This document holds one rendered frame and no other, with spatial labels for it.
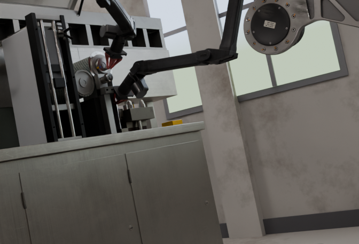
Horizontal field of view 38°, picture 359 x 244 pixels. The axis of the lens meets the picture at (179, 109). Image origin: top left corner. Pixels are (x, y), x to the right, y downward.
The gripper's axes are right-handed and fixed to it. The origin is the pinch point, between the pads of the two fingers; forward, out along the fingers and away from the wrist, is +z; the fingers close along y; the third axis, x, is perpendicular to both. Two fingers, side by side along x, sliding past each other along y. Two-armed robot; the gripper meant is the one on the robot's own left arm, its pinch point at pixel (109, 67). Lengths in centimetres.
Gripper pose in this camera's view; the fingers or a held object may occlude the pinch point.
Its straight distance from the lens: 250.8
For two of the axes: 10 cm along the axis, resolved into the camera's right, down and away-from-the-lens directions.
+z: -3.8, 8.4, 4.0
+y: 6.2, -0.9, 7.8
